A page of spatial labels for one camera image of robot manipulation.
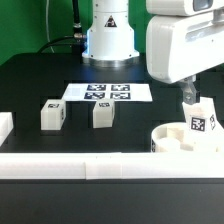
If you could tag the white sheet with tags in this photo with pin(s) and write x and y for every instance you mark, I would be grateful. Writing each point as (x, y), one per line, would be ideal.
(118, 92)

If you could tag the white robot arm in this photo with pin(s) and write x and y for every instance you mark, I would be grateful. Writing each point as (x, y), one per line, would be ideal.
(111, 40)

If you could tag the white fence rail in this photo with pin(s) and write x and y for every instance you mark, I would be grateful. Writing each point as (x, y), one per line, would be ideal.
(6, 125)
(93, 166)

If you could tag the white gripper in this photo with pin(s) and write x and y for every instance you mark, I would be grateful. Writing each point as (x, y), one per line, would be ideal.
(180, 47)

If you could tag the white front fence rail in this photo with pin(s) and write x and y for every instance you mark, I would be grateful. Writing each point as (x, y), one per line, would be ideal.
(93, 166)

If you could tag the white left fence rail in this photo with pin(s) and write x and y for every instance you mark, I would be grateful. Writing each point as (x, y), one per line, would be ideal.
(6, 125)

